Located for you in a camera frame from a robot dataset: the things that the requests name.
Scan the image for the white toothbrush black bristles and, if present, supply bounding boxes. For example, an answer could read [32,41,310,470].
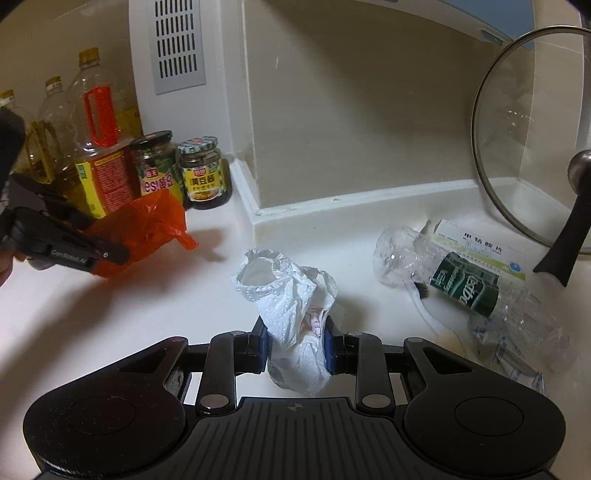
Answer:
[406,279,467,344]

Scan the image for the dark oil bottle blue label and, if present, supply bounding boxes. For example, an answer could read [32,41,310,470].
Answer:
[0,90,31,139]

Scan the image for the pale blue panel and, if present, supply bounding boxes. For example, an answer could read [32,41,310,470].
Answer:
[369,0,539,49]

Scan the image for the oil bottle yellow handle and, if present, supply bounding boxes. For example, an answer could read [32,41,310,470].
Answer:
[28,76,77,195]

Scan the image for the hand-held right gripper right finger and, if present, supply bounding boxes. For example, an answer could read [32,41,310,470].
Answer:
[324,316,472,411]

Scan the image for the sauce jar checkered lid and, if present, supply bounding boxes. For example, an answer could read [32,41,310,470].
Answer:
[178,136,232,210]

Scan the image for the crushed clear bottle green label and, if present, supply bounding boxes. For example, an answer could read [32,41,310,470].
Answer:
[373,225,575,372]

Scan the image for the oil bottle red handle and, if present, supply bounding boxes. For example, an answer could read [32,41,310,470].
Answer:
[68,48,145,220]

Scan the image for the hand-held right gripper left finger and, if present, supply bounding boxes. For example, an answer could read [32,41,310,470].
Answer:
[117,322,269,414]

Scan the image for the glass pot lid black handle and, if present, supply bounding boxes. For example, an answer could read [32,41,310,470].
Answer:
[471,27,591,288]

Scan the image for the sauce jar black lid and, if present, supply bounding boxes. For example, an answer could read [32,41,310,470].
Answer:
[130,131,186,208]

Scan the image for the white medicine box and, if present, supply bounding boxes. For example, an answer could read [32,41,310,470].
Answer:
[421,219,527,283]

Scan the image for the white paper towel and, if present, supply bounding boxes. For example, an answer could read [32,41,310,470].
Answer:
[232,248,339,398]

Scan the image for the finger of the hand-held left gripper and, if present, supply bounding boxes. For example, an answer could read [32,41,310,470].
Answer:
[10,175,93,229]
[11,210,129,273]

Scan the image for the grey wall vent grille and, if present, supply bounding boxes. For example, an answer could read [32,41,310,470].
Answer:
[148,0,207,95]

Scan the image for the orange plastic bag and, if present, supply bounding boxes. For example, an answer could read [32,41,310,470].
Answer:
[83,190,198,278]

